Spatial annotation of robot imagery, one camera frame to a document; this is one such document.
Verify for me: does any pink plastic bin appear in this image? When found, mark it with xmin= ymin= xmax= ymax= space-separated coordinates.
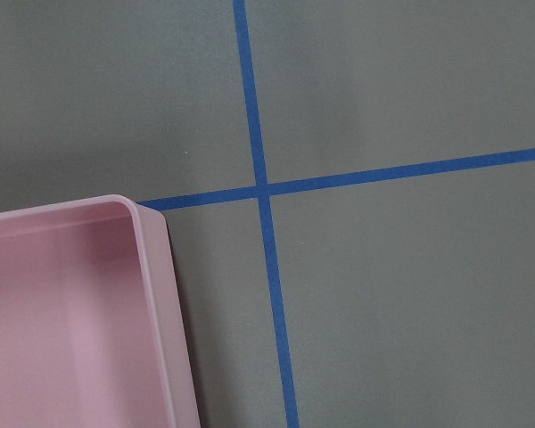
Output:
xmin=0 ymin=194 xmax=200 ymax=427

